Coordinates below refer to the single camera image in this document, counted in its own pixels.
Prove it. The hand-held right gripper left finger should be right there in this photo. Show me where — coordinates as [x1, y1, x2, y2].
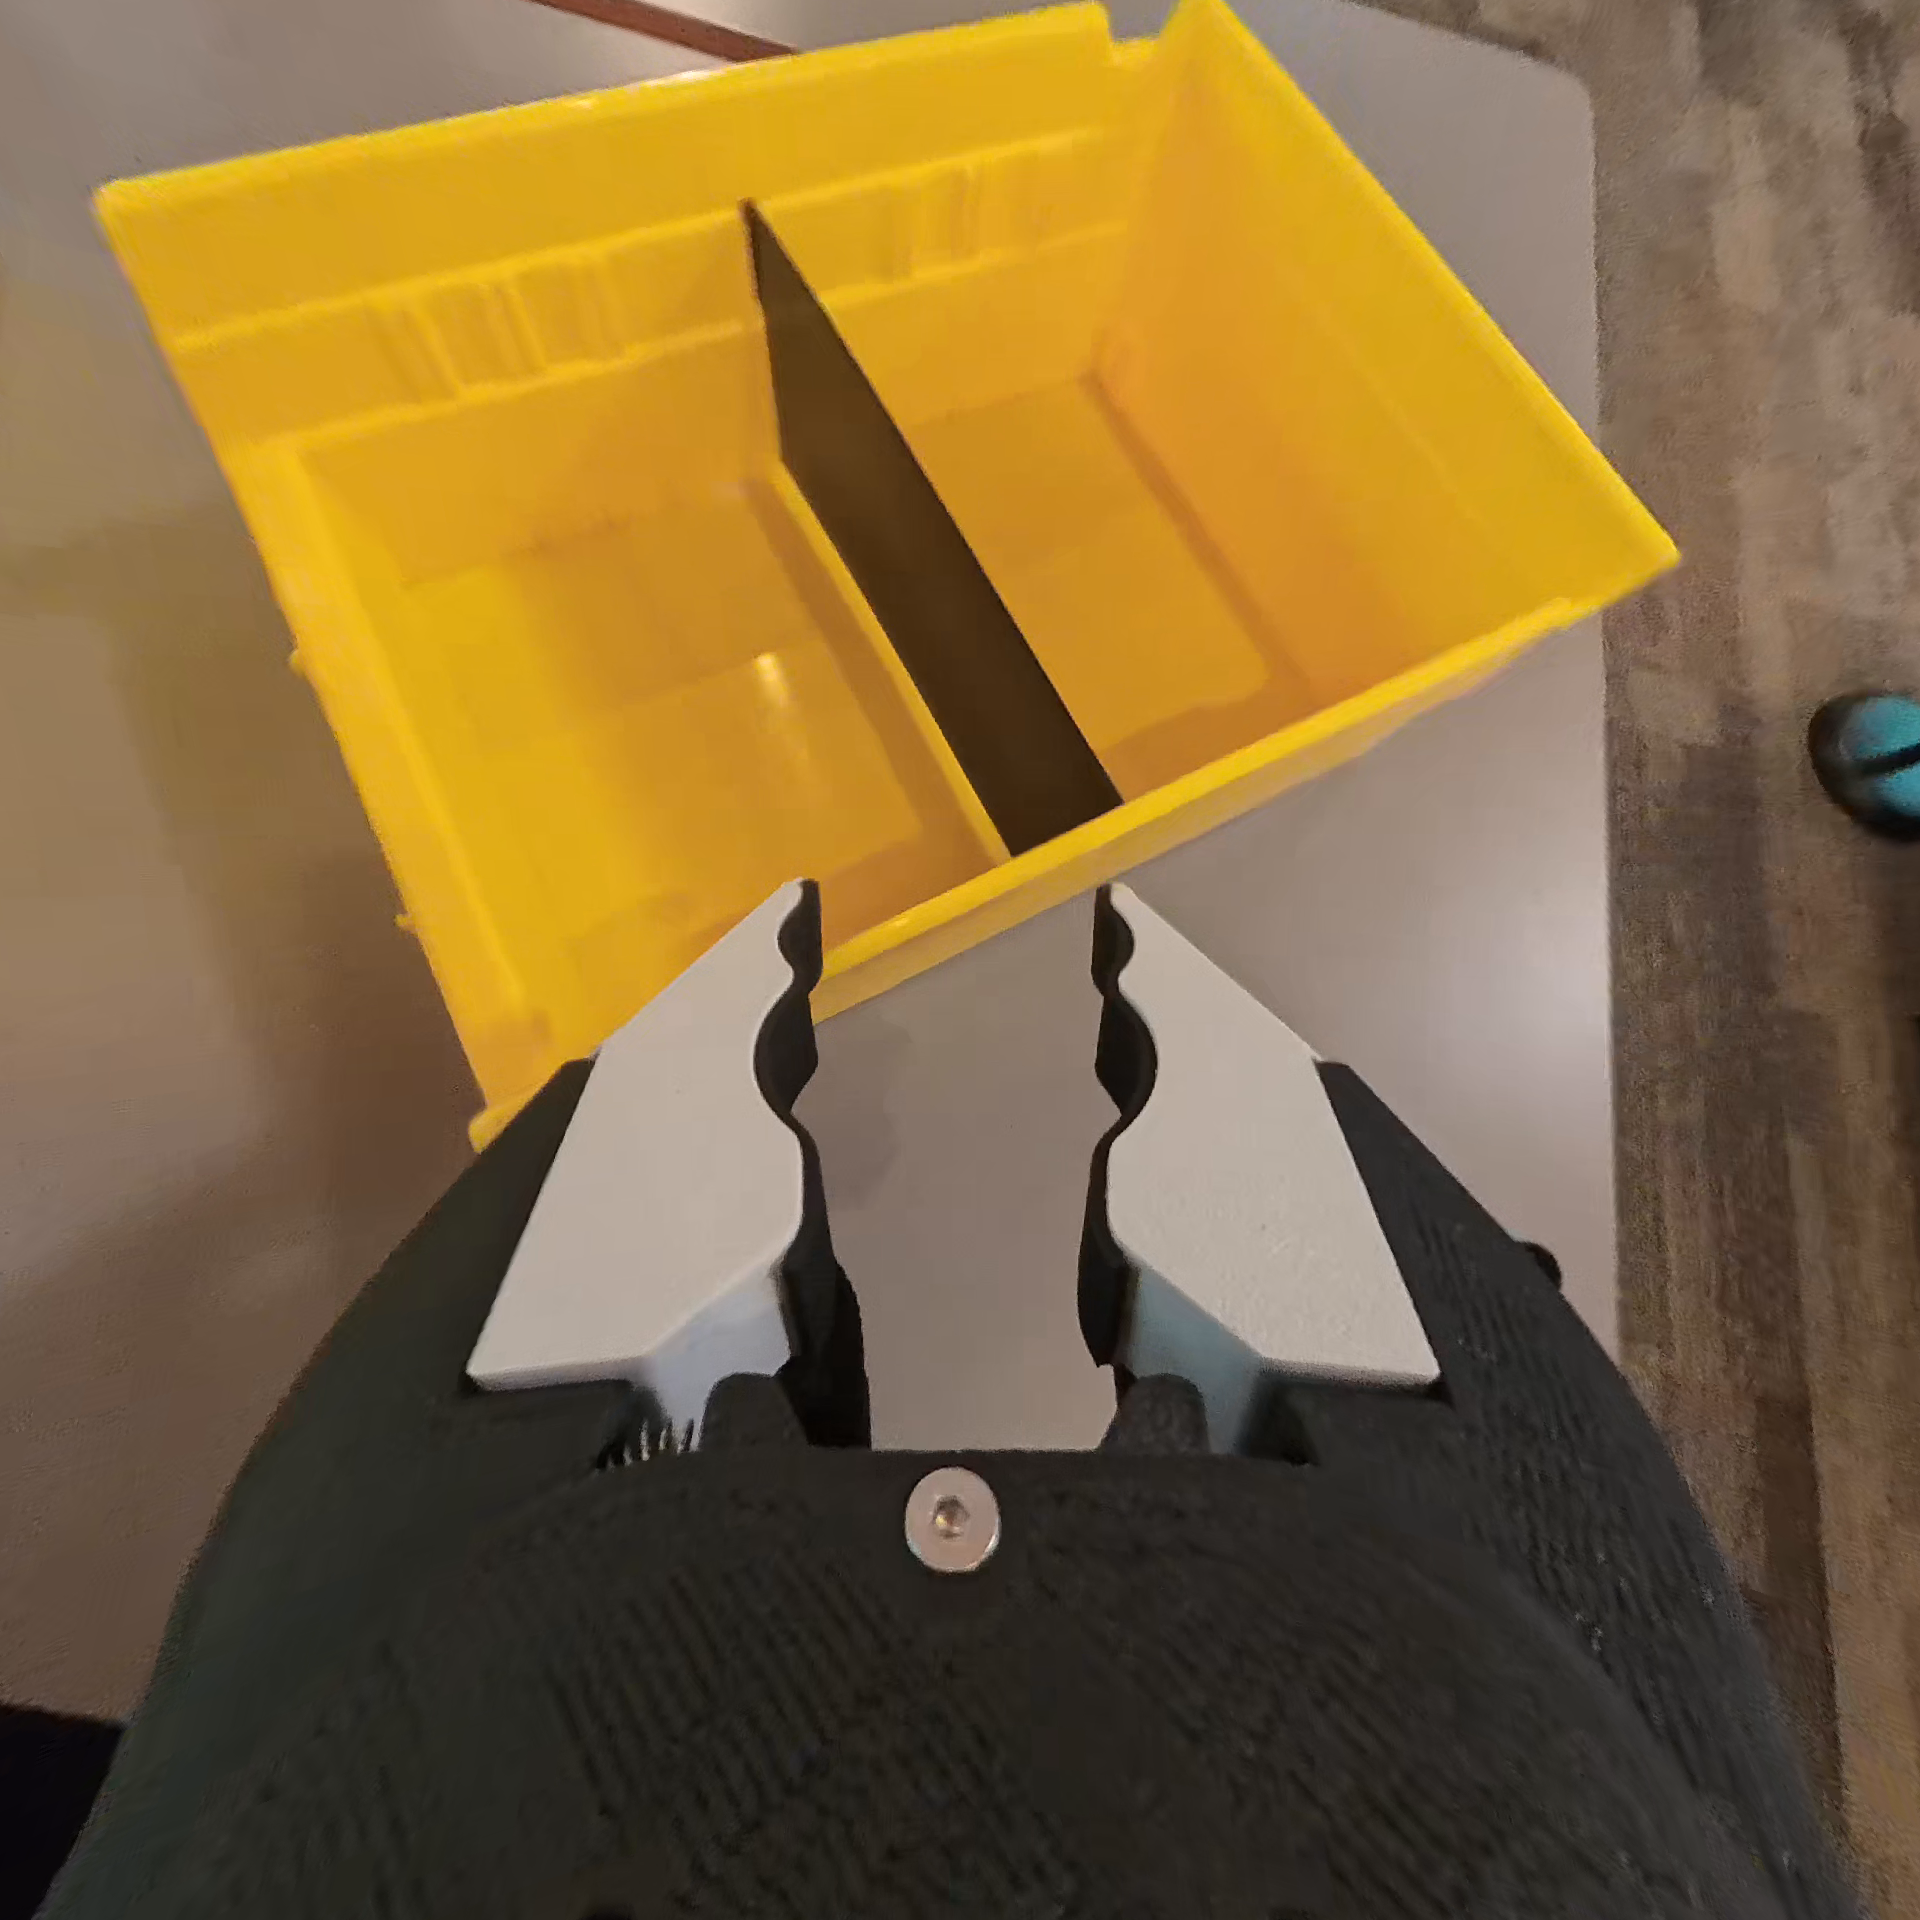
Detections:
[465, 878, 872, 1451]

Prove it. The black bin divider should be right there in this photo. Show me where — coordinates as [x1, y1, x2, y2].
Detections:
[741, 202, 1128, 861]

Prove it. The black tripod with teal foot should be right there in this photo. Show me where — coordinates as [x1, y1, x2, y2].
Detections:
[1803, 690, 1920, 832]

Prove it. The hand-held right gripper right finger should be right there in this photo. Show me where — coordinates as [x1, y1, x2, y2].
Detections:
[1078, 878, 1453, 1451]

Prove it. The yellow divided plastic bin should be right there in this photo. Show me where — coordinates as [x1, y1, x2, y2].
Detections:
[93, 0, 1679, 1157]

